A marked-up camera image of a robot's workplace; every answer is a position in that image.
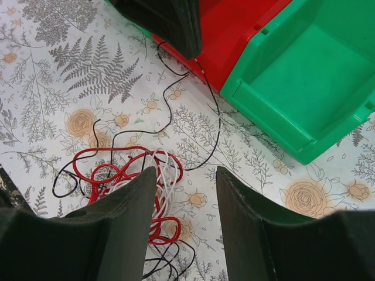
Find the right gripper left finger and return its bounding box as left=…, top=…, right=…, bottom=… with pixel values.
left=1, top=167, right=156, bottom=280

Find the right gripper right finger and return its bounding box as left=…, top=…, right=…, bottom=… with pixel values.
left=216, top=166, right=374, bottom=280

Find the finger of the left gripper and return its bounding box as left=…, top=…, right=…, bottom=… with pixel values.
left=110, top=0, right=202, bottom=60

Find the thin black wire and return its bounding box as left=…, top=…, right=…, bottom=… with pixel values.
left=52, top=40, right=221, bottom=198

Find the red wire bundle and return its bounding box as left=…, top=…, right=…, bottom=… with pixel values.
left=71, top=146, right=185, bottom=246

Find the red plastic bin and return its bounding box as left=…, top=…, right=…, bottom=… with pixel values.
left=162, top=0, right=291, bottom=97

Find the floral table mat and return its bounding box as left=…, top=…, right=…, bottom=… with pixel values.
left=1, top=1, right=374, bottom=280

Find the right green plastic bin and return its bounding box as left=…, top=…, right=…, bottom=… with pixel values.
left=220, top=1, right=374, bottom=165

